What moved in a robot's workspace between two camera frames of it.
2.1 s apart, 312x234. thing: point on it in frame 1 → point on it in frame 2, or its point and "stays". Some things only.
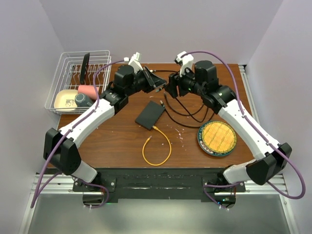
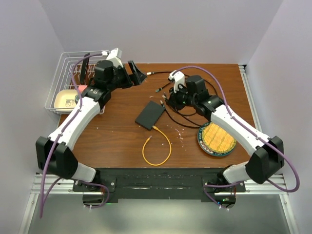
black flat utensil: (85, 63) stays
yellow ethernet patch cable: (147, 140) stays
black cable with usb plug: (179, 114) → (160, 89)
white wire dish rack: (76, 88) stays
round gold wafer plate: (216, 138) stays
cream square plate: (64, 100) stays
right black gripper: (174, 80) → (173, 100)
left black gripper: (152, 80) → (138, 77)
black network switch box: (149, 114) stays
